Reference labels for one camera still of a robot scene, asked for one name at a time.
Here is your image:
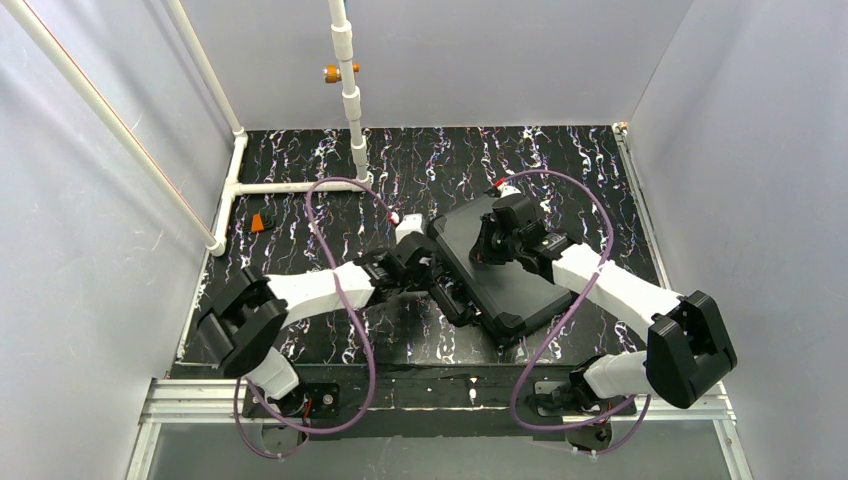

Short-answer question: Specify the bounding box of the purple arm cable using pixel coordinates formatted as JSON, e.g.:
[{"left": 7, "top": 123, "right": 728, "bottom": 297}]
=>
[
  {"left": 493, "top": 169, "right": 652, "bottom": 457},
  {"left": 233, "top": 177, "right": 402, "bottom": 460}
]

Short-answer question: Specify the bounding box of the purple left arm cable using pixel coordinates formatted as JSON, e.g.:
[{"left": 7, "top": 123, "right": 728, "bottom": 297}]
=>
[{"left": 233, "top": 177, "right": 402, "bottom": 460}]

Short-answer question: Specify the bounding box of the orange hex key set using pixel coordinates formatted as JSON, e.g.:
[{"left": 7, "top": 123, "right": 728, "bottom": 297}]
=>
[{"left": 250, "top": 212, "right": 275, "bottom": 234}]

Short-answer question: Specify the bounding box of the white pvc pipe frame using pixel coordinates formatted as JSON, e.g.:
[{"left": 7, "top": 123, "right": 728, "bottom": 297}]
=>
[{"left": 0, "top": 0, "right": 374, "bottom": 258}]

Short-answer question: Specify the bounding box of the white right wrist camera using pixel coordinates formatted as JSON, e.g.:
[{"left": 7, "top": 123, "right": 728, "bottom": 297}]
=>
[{"left": 493, "top": 178, "right": 522, "bottom": 198}]

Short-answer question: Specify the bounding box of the orange knob on pole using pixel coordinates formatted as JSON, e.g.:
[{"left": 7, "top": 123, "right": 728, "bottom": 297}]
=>
[{"left": 323, "top": 63, "right": 360, "bottom": 84}]

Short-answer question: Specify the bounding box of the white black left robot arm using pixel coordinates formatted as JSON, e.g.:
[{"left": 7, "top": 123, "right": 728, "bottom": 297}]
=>
[{"left": 196, "top": 232, "right": 437, "bottom": 400}]

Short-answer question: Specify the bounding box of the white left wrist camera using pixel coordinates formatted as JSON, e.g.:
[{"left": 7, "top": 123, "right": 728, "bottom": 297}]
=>
[{"left": 389, "top": 212, "right": 425, "bottom": 244}]

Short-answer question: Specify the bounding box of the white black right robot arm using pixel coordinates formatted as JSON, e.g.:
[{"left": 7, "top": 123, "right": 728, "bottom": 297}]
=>
[{"left": 469, "top": 194, "right": 738, "bottom": 409}]

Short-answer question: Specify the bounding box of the black poker set case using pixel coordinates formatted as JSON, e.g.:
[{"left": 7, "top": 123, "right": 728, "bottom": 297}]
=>
[{"left": 425, "top": 189, "right": 577, "bottom": 346}]

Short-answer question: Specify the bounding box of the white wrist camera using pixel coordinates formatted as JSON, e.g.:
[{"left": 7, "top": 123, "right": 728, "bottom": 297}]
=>
[
  {"left": 493, "top": 178, "right": 522, "bottom": 198},
  {"left": 389, "top": 212, "right": 425, "bottom": 244}
]

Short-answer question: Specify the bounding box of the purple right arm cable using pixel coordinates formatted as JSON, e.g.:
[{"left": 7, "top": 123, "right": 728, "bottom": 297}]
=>
[{"left": 493, "top": 169, "right": 652, "bottom": 457}]

